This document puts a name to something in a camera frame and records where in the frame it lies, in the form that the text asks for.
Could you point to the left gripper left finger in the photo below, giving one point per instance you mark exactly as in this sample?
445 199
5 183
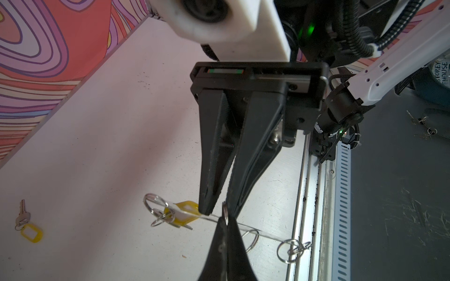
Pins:
215 268

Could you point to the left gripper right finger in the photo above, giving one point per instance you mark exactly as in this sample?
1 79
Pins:
239 268

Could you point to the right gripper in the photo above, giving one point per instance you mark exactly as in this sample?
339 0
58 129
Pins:
266 120

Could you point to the loose key with yellow tag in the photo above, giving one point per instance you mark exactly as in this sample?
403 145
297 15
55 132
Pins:
29 231

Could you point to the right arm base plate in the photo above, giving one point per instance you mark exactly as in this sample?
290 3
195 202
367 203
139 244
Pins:
323 144

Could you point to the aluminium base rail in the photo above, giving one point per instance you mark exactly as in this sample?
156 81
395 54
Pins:
320 245

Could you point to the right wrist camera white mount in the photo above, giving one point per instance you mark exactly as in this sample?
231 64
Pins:
244 31

